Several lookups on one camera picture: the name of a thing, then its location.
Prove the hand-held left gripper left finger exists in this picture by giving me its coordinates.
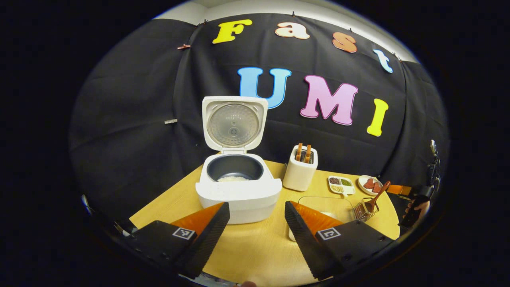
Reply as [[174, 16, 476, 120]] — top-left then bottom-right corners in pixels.
[[121, 202, 231, 279]]

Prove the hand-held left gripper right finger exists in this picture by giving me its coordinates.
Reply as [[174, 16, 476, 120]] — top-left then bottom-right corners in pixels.
[[284, 201, 395, 280]]

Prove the brown wooden spoon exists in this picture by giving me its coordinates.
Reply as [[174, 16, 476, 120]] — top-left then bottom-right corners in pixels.
[[365, 181, 391, 212]]

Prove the clear rice container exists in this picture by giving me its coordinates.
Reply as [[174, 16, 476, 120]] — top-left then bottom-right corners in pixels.
[[289, 195, 355, 242]]

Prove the metal wire chopstick holder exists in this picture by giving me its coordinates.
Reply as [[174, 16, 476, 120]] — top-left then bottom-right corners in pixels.
[[353, 197, 380, 222]]

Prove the white rice cooker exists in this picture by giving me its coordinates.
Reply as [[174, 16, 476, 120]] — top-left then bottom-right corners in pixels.
[[195, 96, 282, 224]]

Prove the white oval plate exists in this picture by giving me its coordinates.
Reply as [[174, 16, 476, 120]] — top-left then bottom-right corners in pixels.
[[358, 175, 384, 196]]

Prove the white divided bean dish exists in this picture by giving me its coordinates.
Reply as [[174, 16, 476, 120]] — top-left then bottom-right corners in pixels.
[[328, 175, 355, 196]]

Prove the white toaster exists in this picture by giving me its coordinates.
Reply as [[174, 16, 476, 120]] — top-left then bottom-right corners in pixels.
[[282, 145, 318, 192]]

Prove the black backdrop cloth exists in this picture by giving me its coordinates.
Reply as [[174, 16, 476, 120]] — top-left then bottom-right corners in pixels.
[[69, 13, 451, 236]]

